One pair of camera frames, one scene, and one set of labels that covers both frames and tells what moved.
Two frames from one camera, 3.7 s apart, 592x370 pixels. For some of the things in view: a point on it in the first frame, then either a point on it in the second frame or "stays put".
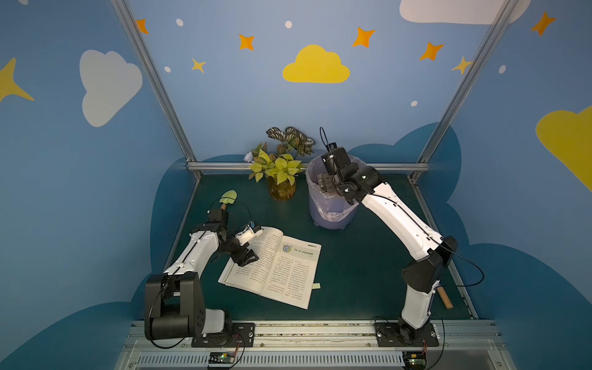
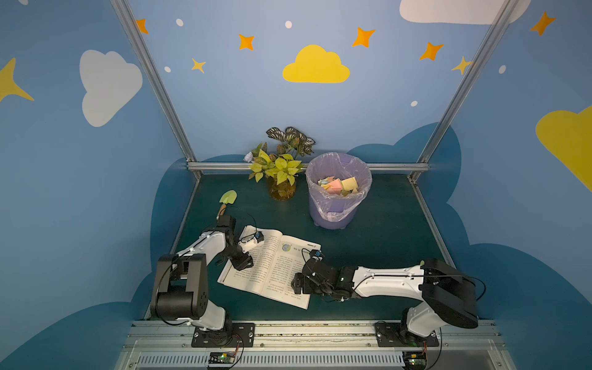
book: [285, 270] stays put
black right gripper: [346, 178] -> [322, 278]
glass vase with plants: [280, 168] stays put
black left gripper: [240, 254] stays put
